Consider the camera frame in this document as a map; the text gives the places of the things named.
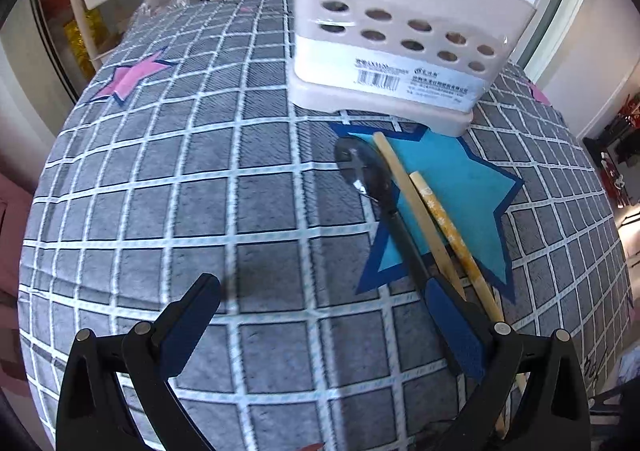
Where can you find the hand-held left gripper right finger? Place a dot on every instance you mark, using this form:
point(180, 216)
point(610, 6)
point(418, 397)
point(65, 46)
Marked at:
point(452, 326)

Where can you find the pink plastic utensil holder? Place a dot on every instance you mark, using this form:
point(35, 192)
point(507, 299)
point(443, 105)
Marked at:
point(400, 56)

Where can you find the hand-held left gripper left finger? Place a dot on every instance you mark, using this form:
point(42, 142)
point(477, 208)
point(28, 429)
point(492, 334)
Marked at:
point(192, 326)

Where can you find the grey checked star tablecloth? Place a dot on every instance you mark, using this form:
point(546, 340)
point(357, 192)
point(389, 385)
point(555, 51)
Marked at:
point(200, 181)

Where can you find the yellow foil package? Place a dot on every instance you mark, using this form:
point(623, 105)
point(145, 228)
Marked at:
point(82, 36)

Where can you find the patterned wooden chopstick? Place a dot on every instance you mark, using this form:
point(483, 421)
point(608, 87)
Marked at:
point(450, 241)

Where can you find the pink cardboard box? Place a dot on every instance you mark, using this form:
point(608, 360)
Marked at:
point(7, 191)

